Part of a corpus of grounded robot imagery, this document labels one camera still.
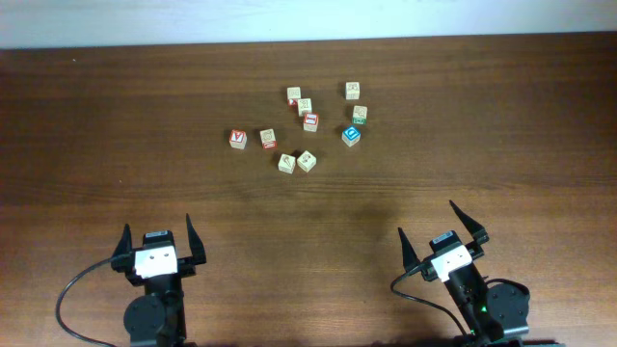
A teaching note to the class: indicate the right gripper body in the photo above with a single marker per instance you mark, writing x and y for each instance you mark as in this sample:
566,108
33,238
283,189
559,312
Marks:
473,249

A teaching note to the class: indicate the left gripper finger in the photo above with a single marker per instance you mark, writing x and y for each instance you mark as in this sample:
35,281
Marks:
195,243
125,244

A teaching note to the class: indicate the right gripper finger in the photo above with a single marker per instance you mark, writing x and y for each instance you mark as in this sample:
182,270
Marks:
410,259
478,232

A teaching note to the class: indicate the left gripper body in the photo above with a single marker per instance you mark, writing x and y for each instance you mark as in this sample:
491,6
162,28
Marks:
184,264

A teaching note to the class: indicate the wooden picture block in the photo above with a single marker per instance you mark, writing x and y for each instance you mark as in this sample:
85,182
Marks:
306,161
287,163

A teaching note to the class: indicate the blue letter D block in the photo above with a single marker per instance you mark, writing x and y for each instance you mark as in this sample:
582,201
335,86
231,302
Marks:
351,135

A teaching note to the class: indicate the green letter R block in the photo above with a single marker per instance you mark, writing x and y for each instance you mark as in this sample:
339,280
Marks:
359,114

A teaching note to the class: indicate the red letter I block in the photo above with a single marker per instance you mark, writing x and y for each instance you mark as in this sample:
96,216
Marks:
310,122

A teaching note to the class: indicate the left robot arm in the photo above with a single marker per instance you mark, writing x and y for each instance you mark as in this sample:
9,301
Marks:
157,318

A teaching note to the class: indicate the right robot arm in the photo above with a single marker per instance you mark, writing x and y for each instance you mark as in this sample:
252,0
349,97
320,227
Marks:
494,312

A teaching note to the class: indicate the red letter A block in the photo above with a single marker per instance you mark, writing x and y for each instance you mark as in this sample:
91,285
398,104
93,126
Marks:
238,139

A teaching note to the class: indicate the snail picture block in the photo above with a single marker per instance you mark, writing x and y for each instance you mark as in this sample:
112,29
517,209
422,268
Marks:
268,138

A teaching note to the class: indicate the letter K block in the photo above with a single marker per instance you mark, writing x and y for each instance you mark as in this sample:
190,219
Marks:
304,105

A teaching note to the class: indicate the far right wooden block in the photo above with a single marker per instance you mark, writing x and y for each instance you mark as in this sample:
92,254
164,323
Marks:
352,90

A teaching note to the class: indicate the letter E block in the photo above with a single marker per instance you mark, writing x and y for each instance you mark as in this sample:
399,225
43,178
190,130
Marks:
293,95

